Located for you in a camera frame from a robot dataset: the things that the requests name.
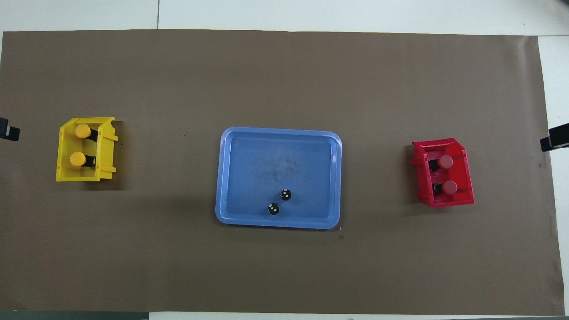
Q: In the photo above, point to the blue plastic tray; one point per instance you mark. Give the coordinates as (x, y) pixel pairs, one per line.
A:
(249, 178)

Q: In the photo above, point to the brown paper table mat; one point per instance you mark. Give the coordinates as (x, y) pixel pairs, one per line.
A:
(178, 266)

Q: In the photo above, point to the red push button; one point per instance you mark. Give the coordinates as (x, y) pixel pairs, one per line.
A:
(445, 162)
(450, 187)

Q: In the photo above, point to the black cylindrical capacitor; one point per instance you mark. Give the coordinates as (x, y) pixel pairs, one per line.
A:
(286, 194)
(273, 209)

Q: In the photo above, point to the yellow push button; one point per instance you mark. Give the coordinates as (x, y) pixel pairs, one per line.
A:
(82, 131)
(78, 159)

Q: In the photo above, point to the yellow plastic bin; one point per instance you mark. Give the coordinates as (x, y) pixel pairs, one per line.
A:
(66, 146)

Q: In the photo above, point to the red plastic bin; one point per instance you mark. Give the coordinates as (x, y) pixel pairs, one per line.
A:
(464, 196)

